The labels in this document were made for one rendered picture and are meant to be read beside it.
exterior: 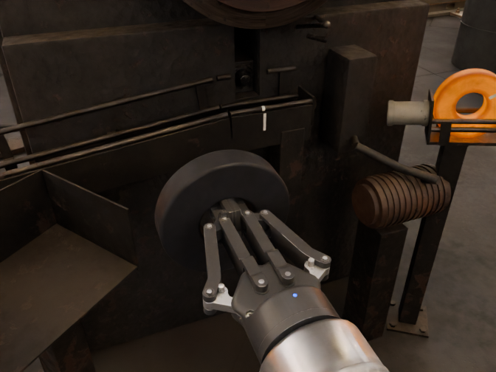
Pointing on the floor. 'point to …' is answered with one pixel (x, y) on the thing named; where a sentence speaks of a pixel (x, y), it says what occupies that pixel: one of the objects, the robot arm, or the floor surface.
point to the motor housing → (384, 240)
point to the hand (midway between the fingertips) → (224, 203)
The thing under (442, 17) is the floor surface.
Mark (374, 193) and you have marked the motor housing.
